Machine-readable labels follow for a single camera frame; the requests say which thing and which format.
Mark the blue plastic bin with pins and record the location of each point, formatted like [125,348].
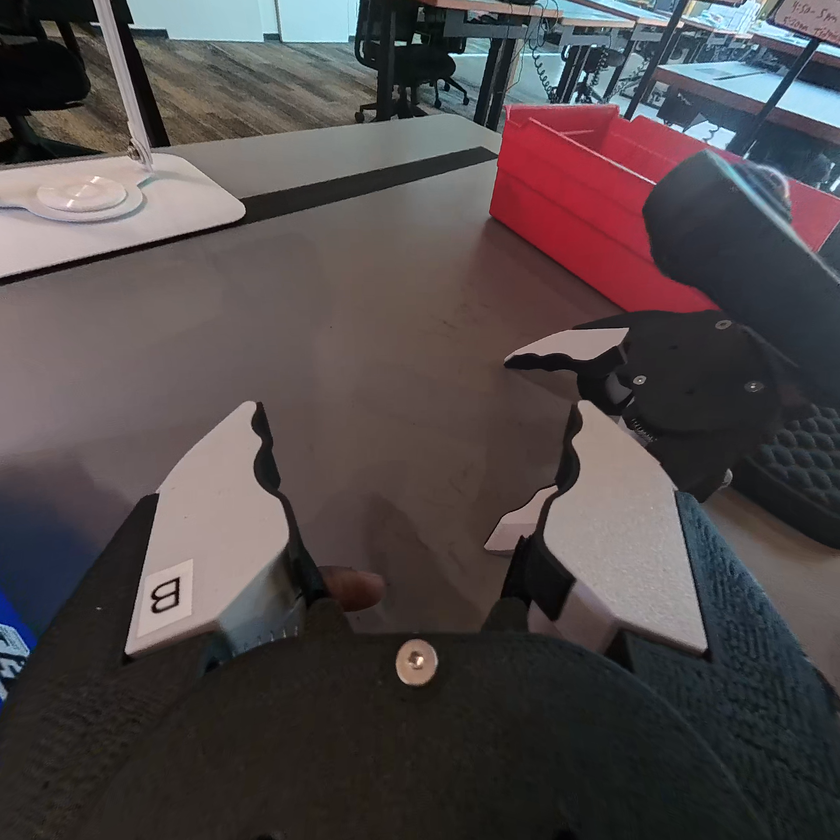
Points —
[13,643]

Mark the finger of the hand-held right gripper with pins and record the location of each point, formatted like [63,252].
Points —
[518,528]
[571,344]

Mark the grey board on stand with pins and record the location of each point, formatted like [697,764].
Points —
[656,59]
[807,19]

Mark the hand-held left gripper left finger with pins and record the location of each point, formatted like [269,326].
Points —
[216,525]

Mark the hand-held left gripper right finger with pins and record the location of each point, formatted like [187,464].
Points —
[623,538]

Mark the person's left hand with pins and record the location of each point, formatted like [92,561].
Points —
[354,587]

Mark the black office chair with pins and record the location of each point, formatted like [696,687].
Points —
[407,59]
[33,79]

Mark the red plastic bin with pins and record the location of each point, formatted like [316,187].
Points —
[577,197]

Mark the black tape strip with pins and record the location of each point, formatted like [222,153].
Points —
[367,184]

